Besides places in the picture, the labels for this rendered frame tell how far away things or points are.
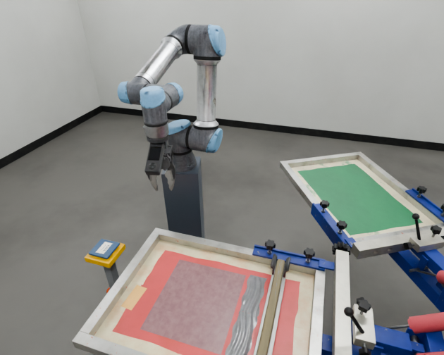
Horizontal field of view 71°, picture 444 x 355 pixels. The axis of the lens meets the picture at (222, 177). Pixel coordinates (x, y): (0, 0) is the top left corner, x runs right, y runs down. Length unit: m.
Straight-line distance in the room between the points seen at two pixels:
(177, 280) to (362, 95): 3.87
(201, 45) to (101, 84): 4.69
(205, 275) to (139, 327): 0.32
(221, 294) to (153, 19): 4.39
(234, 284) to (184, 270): 0.22
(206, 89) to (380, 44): 3.44
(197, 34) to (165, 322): 1.10
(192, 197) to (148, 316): 0.61
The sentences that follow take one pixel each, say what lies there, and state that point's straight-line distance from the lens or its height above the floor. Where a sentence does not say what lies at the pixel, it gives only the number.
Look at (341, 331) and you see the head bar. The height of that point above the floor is 1.04.
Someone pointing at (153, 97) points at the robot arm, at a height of 1.70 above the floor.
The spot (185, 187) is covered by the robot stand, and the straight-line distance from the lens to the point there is 1.56.
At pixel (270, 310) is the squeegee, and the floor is 1.06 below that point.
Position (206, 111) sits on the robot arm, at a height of 1.51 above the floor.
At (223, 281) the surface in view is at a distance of 1.34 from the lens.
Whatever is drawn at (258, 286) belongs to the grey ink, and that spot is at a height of 0.96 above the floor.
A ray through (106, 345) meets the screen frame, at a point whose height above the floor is 0.99.
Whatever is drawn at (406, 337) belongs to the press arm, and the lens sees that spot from 1.24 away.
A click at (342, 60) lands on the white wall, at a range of 4.58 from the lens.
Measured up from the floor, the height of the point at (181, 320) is 0.96.
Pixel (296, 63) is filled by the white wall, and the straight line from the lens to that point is 4.61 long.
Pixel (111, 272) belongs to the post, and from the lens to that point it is 1.62.
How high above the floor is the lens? 1.99
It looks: 32 degrees down
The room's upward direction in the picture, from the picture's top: 1 degrees counter-clockwise
